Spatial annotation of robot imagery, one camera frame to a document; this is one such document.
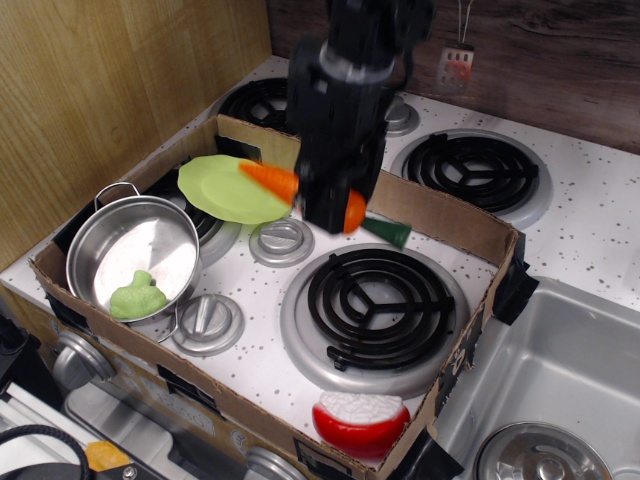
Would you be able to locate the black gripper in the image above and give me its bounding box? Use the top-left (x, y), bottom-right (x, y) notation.
top-left (287, 37), bottom-right (394, 234)

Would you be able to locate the orange toy carrot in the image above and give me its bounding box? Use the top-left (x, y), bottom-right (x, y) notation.
top-left (239, 160), bottom-right (411, 249)

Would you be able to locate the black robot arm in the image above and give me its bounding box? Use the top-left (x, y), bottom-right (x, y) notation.
top-left (286, 1), bottom-right (435, 234)

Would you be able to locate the light green plastic plate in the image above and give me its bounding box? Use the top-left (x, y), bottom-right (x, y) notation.
top-left (177, 154), bottom-right (292, 225)

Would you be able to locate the silver knob back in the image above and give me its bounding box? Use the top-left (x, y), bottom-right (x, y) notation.
top-left (385, 95), bottom-right (420, 138)

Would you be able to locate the silver knob centre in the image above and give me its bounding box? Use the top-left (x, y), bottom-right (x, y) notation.
top-left (249, 218), bottom-right (315, 268)

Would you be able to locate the front right black burner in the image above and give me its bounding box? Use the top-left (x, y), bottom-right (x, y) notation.
top-left (280, 244), bottom-right (471, 399)

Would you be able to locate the front left black burner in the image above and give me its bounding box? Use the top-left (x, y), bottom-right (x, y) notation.
top-left (145, 169), bottom-right (241, 268)

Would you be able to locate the back right black burner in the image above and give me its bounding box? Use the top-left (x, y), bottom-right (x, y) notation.
top-left (390, 129), bottom-right (553, 230)

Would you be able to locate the hanging metal spatula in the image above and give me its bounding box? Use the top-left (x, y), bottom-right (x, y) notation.
top-left (434, 0), bottom-right (475, 96)

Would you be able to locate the silver knob front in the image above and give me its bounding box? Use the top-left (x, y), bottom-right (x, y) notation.
top-left (171, 294), bottom-right (245, 358)

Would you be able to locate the silver metal pot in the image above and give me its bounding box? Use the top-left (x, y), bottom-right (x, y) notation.
top-left (66, 181), bottom-right (202, 343)

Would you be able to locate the red bowl of rice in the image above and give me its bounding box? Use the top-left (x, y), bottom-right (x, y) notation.
top-left (312, 391), bottom-right (411, 460)

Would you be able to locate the green toy vegetable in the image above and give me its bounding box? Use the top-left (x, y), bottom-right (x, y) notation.
top-left (109, 270), bottom-right (167, 320)

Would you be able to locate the silver sink basin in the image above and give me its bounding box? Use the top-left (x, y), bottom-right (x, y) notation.
top-left (436, 277), bottom-right (639, 479)

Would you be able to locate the silver oven knob bottom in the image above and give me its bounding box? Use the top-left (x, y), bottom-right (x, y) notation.
top-left (243, 446), bottom-right (306, 480)

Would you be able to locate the silver oven knob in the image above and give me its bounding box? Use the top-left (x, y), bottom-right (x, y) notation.
top-left (53, 330), bottom-right (116, 390)
top-left (243, 446), bottom-right (306, 480)

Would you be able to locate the silver oven knob left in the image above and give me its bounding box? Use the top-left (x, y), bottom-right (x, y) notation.
top-left (53, 330), bottom-right (116, 390)

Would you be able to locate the silver pot lid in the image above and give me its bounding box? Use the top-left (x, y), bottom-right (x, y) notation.
top-left (472, 422), bottom-right (613, 479)

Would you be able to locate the orange yellow toy piece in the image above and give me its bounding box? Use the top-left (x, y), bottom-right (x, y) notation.
top-left (84, 440), bottom-right (131, 472)

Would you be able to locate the black cable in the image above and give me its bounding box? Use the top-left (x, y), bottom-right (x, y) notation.
top-left (0, 423), bottom-right (91, 480)

